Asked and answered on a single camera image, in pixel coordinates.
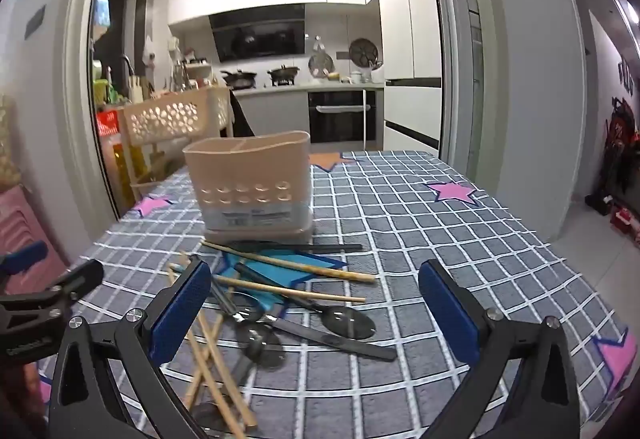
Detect grey door frame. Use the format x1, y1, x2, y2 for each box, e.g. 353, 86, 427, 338
425, 0, 501, 164
65, 0, 132, 220

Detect dark round steamer tray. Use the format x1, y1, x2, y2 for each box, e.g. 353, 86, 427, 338
348, 38, 383, 70

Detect beige plastic utensil holder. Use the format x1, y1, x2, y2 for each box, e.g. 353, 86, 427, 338
182, 130, 315, 244

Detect black wok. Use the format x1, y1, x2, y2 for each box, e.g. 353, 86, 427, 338
220, 69, 258, 90

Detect black range hood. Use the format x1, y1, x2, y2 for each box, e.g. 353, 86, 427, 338
209, 4, 307, 64

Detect grey round steamer rack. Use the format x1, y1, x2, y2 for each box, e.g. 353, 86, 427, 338
307, 54, 333, 77

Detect white refrigerator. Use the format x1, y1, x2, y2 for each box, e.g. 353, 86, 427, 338
377, 0, 443, 150

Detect wall picture frames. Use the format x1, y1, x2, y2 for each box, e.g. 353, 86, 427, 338
617, 59, 639, 98

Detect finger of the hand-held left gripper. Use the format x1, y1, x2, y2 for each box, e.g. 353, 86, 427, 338
0, 260, 105, 322
0, 240, 49, 279

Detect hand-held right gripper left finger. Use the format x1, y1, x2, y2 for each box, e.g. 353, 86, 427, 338
47, 260, 212, 439

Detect red hanging decorations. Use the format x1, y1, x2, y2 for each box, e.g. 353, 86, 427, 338
602, 99, 640, 200

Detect pink plastic stool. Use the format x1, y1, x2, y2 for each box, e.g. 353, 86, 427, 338
0, 184, 67, 280

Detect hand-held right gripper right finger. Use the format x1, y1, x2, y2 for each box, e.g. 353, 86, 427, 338
418, 260, 581, 439

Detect yellow oil bottle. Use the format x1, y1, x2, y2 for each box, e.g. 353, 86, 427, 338
112, 141, 134, 200

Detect cream flower-cut basket rack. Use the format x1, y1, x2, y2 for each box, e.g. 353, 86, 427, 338
117, 86, 236, 204

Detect red box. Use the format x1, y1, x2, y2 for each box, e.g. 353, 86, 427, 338
612, 206, 639, 235

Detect red plastic crate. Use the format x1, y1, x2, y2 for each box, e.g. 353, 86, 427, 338
96, 109, 121, 138

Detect dark wall switch panel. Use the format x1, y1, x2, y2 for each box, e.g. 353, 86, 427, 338
22, 5, 47, 40

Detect black built-in oven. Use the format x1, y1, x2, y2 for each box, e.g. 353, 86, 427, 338
307, 91, 369, 144

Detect grey checked star tablecloth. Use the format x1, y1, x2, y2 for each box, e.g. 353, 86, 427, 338
37, 150, 632, 439

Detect dark cooking pot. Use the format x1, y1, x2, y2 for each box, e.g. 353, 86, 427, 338
267, 65, 301, 86

